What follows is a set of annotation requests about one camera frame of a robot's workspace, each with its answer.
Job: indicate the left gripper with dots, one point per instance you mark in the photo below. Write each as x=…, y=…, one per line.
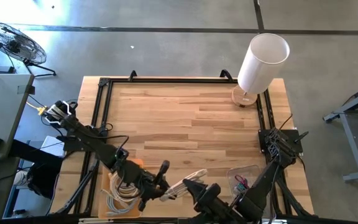
x=138, y=180

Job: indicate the white shade table lamp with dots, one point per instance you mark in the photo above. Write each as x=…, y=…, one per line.
x=263, y=62

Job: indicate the black aluminium table frame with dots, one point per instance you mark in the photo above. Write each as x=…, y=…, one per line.
x=154, y=80

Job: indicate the clear plastic bin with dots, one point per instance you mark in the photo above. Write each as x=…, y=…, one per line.
x=232, y=177

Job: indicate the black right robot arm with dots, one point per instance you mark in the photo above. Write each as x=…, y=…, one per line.
x=259, y=189

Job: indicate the white paper sheet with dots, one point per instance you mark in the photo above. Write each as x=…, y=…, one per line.
x=51, y=150

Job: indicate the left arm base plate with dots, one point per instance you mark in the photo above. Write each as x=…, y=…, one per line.
x=61, y=143

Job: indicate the black floor fan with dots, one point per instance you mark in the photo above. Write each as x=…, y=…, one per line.
x=14, y=43

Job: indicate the grey metal table frame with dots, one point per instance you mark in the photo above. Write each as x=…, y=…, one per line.
x=353, y=146

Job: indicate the translucent orange plastic bin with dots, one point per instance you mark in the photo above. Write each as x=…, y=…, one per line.
x=103, y=180

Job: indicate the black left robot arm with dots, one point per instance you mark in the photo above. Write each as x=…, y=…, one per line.
x=85, y=137

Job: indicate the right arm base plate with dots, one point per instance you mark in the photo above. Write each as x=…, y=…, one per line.
x=261, y=137

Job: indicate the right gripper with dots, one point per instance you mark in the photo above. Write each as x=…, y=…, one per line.
x=213, y=208

